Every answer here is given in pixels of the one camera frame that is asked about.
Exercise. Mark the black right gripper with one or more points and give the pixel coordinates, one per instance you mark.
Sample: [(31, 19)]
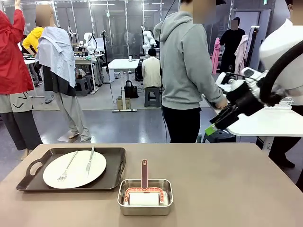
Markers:
[(246, 99)]

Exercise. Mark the pink lint roller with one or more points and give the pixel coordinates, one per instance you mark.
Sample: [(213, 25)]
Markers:
[(144, 172)]

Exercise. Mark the silver table knife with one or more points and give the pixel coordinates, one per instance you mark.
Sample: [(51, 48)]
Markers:
[(90, 162)]

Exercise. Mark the white round plate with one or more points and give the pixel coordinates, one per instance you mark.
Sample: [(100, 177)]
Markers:
[(75, 170)]

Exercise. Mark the silver fork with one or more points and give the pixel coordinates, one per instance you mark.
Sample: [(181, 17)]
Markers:
[(67, 166)]

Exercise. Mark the right forearm in grey sleeve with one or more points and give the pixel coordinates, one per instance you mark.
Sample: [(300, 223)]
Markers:
[(213, 87)]

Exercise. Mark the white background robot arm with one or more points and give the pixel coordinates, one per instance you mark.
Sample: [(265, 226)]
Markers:
[(89, 39), (148, 37)]

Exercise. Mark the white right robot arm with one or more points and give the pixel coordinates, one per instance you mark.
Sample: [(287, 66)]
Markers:
[(254, 91)]

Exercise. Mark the person's right hand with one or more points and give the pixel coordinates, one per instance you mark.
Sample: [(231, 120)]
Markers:
[(222, 103)]

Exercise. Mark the dark metal stool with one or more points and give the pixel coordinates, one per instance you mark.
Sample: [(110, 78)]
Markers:
[(220, 137)]

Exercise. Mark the small grey bottle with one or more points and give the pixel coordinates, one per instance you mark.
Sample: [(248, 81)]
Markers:
[(199, 138)]

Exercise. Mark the large white side table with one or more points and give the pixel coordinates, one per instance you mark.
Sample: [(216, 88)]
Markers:
[(260, 125)]

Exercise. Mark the pink hanging robe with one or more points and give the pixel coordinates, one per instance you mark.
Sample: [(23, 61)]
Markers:
[(215, 56), (240, 54)]

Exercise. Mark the person in grey hoodie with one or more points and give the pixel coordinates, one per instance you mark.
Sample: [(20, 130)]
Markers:
[(182, 59)]

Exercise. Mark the grey plastic step stool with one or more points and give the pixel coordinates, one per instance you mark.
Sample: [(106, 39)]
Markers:
[(82, 85), (152, 91)]

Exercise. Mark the standing person in black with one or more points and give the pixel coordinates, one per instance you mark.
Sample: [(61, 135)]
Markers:
[(233, 40)]

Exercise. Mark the seated person in beige top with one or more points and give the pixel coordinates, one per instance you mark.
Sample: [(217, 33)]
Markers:
[(151, 71)]

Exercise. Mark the black tote bag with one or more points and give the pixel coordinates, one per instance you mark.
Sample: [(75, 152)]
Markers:
[(131, 92)]

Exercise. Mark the black tripod with white head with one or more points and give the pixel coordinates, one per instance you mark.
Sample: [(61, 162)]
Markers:
[(255, 27)]

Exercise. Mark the grey open door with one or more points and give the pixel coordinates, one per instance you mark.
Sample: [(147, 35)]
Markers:
[(265, 23)]

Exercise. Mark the small white desk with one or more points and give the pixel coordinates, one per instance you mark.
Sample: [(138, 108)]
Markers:
[(123, 63)]

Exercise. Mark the rectangular steel container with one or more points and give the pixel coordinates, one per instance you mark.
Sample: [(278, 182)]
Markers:
[(144, 210)]

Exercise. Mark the workbench with wooden shelf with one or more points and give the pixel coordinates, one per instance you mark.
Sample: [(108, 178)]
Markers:
[(82, 62)]

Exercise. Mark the mannequin in blue striped shirt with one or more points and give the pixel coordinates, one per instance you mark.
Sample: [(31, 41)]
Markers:
[(56, 54)]

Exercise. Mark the person in yellow hoodie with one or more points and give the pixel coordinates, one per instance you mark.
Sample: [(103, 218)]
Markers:
[(33, 37)]

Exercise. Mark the mannequin in red jacket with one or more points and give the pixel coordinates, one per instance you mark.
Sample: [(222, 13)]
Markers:
[(11, 59)]

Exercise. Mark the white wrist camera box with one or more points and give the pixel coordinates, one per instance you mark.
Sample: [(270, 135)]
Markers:
[(249, 72)]

